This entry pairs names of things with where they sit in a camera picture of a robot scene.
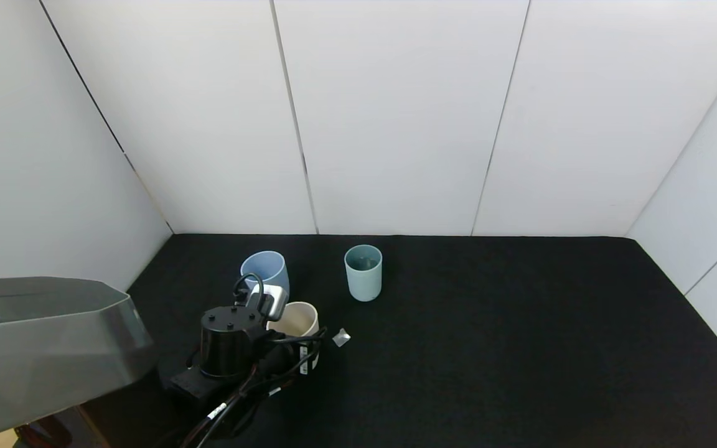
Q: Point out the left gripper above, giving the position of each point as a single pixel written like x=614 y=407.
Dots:
x=304 y=357

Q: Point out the cream plastic cup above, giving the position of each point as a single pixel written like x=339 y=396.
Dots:
x=299 y=317

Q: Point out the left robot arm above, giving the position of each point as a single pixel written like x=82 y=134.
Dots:
x=41 y=348

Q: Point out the teal plastic cup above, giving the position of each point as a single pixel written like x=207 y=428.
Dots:
x=365 y=286

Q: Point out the blue plastic cup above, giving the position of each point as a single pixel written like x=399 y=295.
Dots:
x=265 y=267

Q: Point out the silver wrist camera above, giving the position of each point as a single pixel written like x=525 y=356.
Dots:
x=271 y=302

